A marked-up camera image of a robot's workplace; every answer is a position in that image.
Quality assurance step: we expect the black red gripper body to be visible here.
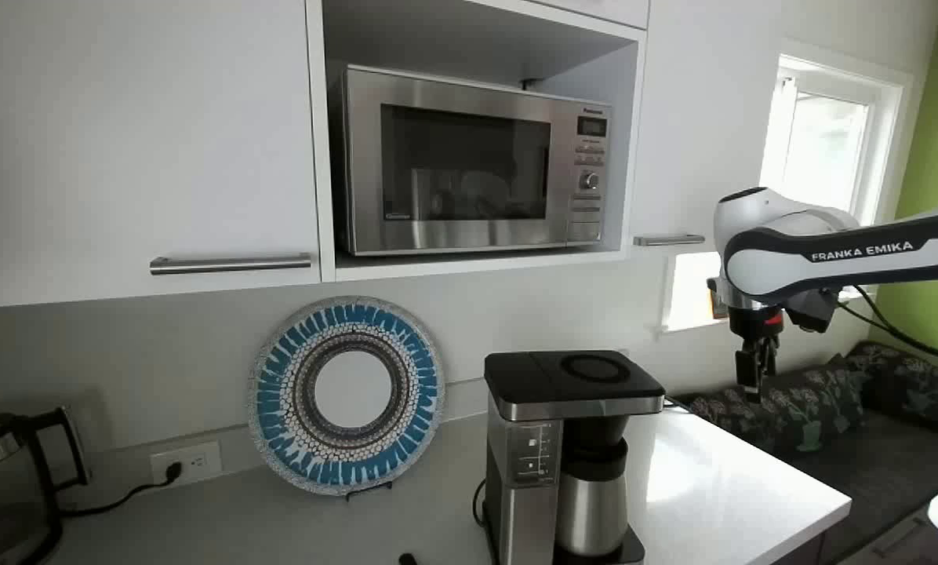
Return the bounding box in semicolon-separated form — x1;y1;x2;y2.
724;295;792;361

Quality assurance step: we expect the small white overhead cabinet door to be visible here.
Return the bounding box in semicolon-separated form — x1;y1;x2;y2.
527;0;653;35

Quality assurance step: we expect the steel black coffeemaker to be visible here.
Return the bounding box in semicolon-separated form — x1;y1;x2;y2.
479;348;668;565

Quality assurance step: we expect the dark patterned cushion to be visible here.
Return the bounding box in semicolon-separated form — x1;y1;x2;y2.
847;339;938;444
683;353;869;458

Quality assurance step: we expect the large white cabinet door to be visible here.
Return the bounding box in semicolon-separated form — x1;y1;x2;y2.
0;0;327;315

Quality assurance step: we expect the black coffeemaker cord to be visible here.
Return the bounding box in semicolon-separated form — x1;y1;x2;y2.
472;478;492;531

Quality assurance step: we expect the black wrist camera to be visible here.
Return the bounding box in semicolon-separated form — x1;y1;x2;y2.
785;286;843;335

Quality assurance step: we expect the white wall outlet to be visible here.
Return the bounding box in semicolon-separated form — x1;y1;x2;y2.
149;439;225;485

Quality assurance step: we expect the dark grey sofa seat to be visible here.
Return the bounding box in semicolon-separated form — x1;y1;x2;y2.
777;405;938;565

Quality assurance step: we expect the steel thermal carafe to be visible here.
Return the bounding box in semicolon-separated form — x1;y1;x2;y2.
552;418;633;561

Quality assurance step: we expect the long steel cabinet handle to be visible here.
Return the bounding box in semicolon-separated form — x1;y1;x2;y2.
149;251;317;278

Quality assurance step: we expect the short steel cabinet handle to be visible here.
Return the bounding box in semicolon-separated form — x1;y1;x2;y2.
632;229;709;251

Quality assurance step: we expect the black plate stand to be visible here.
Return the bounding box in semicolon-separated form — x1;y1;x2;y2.
339;478;398;505

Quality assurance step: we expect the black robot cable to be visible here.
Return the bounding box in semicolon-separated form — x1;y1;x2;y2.
851;281;938;367

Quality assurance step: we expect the stainless steel microwave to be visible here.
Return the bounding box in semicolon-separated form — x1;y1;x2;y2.
336;60;614;261

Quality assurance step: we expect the narrow white cabinet door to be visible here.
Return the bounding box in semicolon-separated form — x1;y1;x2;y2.
627;0;789;255

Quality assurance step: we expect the black plug with cord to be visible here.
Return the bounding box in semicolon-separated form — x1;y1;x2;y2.
58;458;188;517

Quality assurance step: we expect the white framed window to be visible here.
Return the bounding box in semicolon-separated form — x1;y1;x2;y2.
659;45;916;339

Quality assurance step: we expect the blue white decorative plate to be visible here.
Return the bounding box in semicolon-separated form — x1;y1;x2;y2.
244;295;451;500

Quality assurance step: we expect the glass kettle black handle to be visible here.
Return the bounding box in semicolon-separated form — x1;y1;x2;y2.
0;405;90;565

